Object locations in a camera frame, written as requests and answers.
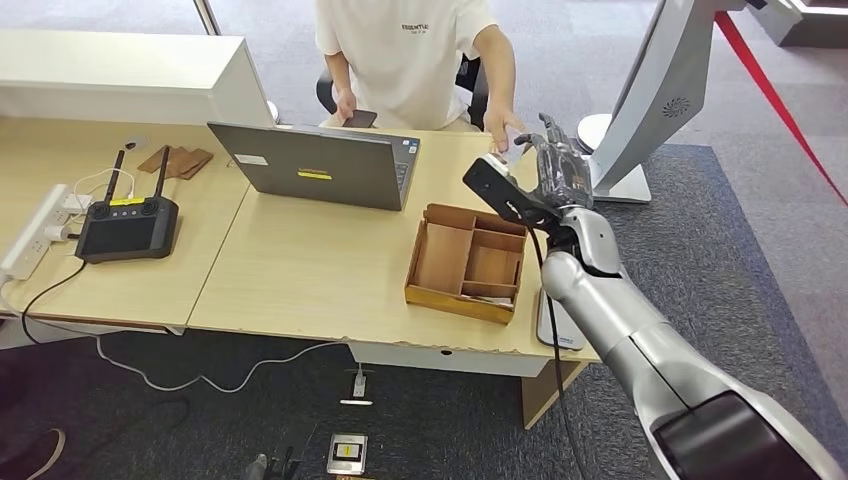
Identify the person's left hand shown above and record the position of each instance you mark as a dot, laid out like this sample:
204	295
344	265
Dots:
500	126

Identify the person's right hand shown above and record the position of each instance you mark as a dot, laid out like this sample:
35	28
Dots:
344	104

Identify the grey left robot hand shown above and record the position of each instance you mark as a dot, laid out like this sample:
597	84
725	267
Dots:
257	467

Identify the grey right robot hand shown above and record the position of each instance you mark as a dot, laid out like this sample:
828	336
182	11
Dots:
563	175

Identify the black smartphone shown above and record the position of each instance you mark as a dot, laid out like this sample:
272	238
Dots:
361	119

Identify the wooden organizer tray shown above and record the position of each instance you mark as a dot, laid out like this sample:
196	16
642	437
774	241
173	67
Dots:
444	258

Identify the person's left forearm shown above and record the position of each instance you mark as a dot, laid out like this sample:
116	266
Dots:
500	79

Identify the person's right forearm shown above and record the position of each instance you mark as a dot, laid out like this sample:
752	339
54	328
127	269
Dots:
339	73

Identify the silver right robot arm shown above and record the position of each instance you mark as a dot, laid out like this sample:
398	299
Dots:
629	324

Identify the person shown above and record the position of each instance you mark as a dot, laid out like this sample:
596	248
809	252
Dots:
397	66

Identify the pale room key card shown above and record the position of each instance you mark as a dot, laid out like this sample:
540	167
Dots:
493	302

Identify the grey card reader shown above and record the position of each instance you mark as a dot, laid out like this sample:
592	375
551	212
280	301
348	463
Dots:
544	324

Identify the brown wooden card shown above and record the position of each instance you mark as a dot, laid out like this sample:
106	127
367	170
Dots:
156	160
195	162

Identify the black office chair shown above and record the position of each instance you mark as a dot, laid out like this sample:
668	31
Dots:
476	99

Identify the grey laptop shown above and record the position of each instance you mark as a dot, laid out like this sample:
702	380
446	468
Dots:
311	166

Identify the silver floor socket plate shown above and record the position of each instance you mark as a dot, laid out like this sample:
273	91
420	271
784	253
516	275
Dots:
346	454

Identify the open floor socket with plug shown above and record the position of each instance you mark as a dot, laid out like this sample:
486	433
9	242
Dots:
358	385

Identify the silver kiosk stand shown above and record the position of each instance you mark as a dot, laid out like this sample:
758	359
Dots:
662	86

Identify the silver stanchion pole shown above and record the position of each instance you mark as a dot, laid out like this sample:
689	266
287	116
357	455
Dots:
206	16

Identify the grey round desk grommet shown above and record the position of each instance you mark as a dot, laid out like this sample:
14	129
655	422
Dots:
137	142

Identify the dark shoe tan sole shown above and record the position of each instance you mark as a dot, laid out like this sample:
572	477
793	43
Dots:
43	460

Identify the red barrier belt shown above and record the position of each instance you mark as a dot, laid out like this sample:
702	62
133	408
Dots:
765	83

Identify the white counter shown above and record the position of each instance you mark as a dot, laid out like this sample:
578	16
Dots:
119	66

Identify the black remote controller with antennas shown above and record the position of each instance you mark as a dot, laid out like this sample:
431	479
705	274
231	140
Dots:
126	232

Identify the white charger brick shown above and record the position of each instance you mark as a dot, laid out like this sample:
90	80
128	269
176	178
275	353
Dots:
78	203

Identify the grey white platform base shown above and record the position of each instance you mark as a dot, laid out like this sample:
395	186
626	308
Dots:
815	26

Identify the white power plug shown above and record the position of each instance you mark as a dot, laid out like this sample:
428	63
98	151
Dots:
56	234

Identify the white power strip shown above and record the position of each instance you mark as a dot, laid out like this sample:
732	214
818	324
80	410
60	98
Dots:
33	232

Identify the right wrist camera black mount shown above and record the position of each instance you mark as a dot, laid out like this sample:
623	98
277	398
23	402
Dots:
497	185

